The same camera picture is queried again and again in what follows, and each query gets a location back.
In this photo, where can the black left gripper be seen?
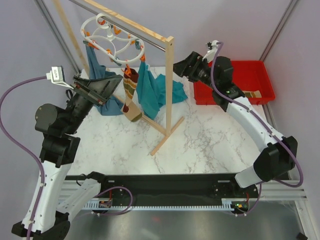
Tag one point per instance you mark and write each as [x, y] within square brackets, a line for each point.
[88, 87]

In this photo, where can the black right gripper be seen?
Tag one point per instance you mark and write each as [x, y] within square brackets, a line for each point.
[181, 68]

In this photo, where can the striped sock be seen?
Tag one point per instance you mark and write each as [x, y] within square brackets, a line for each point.
[130, 110]
[253, 94]

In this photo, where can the white round clip hanger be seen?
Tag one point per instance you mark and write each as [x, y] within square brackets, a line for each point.
[120, 49]

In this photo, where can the teal cloth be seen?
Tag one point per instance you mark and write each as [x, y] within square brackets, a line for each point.
[151, 91]

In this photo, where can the orange clothespin holding cloth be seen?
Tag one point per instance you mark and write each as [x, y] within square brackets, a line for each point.
[143, 58]

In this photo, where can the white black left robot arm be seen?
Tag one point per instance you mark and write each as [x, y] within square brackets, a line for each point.
[47, 217]

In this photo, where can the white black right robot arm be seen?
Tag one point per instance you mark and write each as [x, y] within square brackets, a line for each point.
[277, 153]

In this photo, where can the dark blue cloth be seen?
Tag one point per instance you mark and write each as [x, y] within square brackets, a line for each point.
[99, 74]

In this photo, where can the teal clothespin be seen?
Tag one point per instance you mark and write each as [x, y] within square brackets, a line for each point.
[138, 45]

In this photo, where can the orange clothespin top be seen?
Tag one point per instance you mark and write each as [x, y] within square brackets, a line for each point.
[116, 30]

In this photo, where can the red plastic bin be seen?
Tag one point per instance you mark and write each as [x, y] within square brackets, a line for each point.
[248, 75]

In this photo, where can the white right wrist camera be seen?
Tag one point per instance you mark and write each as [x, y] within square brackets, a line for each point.
[213, 48]

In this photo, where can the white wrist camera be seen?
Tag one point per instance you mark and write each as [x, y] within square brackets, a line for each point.
[213, 48]
[57, 77]

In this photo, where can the wooden drying rack frame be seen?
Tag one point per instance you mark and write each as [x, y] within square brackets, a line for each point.
[168, 129]

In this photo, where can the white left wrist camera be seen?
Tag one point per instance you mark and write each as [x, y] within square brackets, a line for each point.
[57, 77]

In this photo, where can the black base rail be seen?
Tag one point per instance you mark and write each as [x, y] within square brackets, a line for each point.
[167, 189]

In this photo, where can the white slotted cable duct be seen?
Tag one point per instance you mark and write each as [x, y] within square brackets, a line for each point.
[98, 205]

